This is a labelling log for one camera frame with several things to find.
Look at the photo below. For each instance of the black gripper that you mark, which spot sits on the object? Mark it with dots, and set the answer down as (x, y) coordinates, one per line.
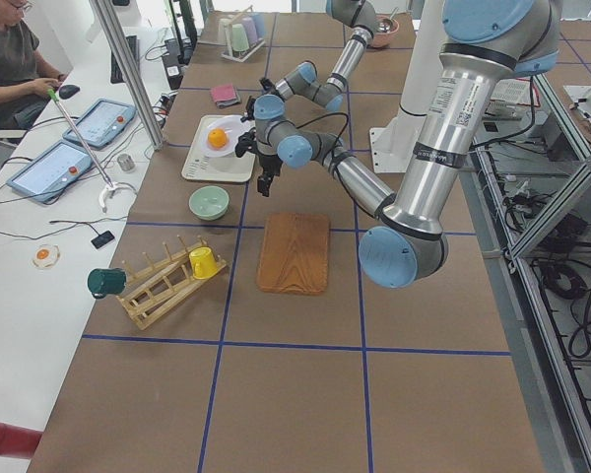
(268, 164)
(250, 105)

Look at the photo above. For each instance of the white round plate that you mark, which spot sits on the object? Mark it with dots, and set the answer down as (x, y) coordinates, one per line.
(234, 128)

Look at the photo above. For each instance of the orange fruit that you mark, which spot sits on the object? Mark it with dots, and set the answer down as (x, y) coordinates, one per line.
(217, 138)

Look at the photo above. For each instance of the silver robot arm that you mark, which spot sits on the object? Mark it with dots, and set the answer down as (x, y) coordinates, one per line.
(486, 42)
(311, 58)

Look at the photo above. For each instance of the cream bear tray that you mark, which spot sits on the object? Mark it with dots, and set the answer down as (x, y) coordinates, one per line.
(230, 168)

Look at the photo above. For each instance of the pink cloth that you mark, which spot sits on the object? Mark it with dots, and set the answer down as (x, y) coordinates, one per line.
(224, 93)

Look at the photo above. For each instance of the grey cloth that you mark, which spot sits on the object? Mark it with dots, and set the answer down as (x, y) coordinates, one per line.
(228, 104)

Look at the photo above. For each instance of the green pastel cup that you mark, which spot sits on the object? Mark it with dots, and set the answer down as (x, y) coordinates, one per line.
(239, 43)

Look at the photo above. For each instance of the green ceramic bowl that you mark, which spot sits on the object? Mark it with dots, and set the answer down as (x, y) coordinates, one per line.
(209, 203)

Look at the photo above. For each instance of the purple pastel cup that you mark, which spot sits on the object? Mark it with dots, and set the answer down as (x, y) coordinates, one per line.
(250, 29)

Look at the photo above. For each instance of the blue pastel cup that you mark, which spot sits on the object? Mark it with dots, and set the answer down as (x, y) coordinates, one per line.
(259, 24)

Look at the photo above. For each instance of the beige pastel cup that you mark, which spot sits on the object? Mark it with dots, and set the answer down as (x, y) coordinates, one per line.
(224, 31)

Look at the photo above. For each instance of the wooden cutting board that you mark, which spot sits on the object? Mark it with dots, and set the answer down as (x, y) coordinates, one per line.
(294, 254)

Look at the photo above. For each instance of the yellow cup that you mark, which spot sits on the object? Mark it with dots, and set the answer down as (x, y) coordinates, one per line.
(203, 263)

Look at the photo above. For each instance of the pink bowl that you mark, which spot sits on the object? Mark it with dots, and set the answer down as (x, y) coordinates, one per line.
(383, 40)

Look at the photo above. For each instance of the metal scoop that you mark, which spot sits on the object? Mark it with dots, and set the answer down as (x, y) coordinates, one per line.
(386, 22)

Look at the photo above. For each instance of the small metal cylinder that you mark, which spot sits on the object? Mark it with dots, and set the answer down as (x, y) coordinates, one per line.
(125, 162)

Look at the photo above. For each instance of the grabber stick tool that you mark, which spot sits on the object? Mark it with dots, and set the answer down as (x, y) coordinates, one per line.
(111, 187)

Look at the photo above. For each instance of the wooden dish rack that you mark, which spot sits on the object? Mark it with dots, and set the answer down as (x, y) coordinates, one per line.
(161, 285)

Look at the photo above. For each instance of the small black device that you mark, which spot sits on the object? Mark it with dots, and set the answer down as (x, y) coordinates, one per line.
(102, 240)

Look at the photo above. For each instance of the upper teach pendant tablet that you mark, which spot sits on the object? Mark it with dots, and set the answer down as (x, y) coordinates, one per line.
(104, 121)

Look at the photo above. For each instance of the teach pendant tablet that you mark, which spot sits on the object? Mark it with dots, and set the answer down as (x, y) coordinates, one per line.
(51, 172)
(104, 121)

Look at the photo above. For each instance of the dark green cup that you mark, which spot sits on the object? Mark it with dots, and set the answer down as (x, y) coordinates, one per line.
(104, 282)

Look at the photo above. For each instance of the black computer mouse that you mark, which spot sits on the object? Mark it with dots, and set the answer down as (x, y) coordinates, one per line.
(67, 91)

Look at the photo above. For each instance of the lower teach pendant tablet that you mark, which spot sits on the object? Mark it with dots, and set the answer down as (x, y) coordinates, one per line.
(51, 172)

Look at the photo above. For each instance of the fried egg toy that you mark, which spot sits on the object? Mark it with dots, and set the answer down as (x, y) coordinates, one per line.
(46, 256)

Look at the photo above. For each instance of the seated person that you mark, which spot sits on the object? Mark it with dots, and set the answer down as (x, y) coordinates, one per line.
(25, 76)

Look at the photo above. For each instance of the red cylinder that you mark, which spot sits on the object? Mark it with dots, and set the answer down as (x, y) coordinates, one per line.
(18, 442)

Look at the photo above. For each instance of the white wire cup rack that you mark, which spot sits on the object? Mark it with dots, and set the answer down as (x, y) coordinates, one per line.
(235, 19)

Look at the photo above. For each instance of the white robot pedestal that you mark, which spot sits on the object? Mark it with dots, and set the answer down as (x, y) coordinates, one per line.
(392, 146)

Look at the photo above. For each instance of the aluminium frame post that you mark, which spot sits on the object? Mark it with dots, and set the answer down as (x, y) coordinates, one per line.
(119, 47)

